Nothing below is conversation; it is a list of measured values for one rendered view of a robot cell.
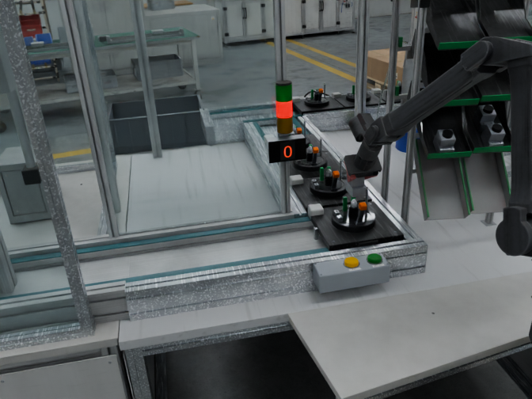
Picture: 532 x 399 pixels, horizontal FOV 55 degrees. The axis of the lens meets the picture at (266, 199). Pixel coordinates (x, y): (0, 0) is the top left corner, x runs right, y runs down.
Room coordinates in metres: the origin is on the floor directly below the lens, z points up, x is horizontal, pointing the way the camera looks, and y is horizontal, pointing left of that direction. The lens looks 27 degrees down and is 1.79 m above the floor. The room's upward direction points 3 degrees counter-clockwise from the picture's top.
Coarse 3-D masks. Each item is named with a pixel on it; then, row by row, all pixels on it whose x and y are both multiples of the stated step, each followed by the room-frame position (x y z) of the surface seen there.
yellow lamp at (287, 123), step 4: (276, 116) 1.54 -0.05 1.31; (292, 116) 1.53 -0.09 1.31; (280, 120) 1.52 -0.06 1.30; (284, 120) 1.52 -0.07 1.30; (288, 120) 1.52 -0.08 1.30; (292, 120) 1.53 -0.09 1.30; (280, 124) 1.52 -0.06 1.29; (284, 124) 1.52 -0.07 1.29; (288, 124) 1.52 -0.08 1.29; (292, 124) 1.53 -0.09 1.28; (280, 128) 1.52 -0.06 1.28; (284, 128) 1.52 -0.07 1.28; (288, 128) 1.52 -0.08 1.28; (292, 128) 1.53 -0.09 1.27; (280, 132) 1.52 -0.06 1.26; (284, 132) 1.52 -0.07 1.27; (288, 132) 1.52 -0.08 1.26
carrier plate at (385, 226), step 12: (348, 204) 1.58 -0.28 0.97; (372, 204) 1.57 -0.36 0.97; (312, 216) 1.51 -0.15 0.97; (324, 216) 1.50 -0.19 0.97; (384, 216) 1.48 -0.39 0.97; (324, 228) 1.43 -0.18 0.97; (336, 228) 1.42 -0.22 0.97; (372, 228) 1.41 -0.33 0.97; (384, 228) 1.41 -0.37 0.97; (396, 228) 1.40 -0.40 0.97; (324, 240) 1.37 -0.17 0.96; (336, 240) 1.35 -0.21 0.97; (348, 240) 1.35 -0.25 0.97; (360, 240) 1.34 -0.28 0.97; (372, 240) 1.34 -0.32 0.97; (384, 240) 1.35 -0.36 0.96; (396, 240) 1.36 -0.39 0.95
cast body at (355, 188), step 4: (352, 180) 1.44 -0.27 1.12; (356, 180) 1.44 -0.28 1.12; (360, 180) 1.45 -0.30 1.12; (364, 180) 1.45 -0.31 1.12; (348, 184) 1.47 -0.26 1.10; (352, 184) 1.44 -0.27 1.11; (356, 184) 1.44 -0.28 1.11; (360, 184) 1.45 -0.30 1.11; (348, 188) 1.46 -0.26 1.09; (352, 188) 1.43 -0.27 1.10; (356, 188) 1.43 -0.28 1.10; (360, 188) 1.43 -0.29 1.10; (364, 188) 1.44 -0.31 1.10; (348, 192) 1.46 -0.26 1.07; (352, 192) 1.43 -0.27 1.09; (356, 192) 1.43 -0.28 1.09; (360, 192) 1.43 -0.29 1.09; (364, 192) 1.44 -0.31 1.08; (352, 196) 1.43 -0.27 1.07; (356, 196) 1.43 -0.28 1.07
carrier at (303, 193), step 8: (320, 168) 1.75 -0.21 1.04; (328, 168) 1.75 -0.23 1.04; (296, 176) 1.80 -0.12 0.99; (320, 176) 1.75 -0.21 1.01; (328, 176) 1.70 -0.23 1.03; (296, 184) 1.76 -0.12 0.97; (304, 184) 1.76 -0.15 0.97; (312, 184) 1.71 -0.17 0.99; (320, 184) 1.71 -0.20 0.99; (328, 184) 1.70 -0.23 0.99; (336, 184) 1.70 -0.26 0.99; (344, 184) 1.70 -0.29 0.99; (296, 192) 1.70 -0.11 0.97; (304, 192) 1.69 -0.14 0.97; (312, 192) 1.68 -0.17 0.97; (320, 192) 1.65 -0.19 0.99; (328, 192) 1.64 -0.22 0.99; (336, 192) 1.64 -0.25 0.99; (344, 192) 1.66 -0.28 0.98; (304, 200) 1.63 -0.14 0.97; (312, 200) 1.62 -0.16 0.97; (320, 200) 1.62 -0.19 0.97; (328, 200) 1.62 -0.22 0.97; (336, 200) 1.61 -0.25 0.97; (360, 200) 1.61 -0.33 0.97; (368, 200) 1.61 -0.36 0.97
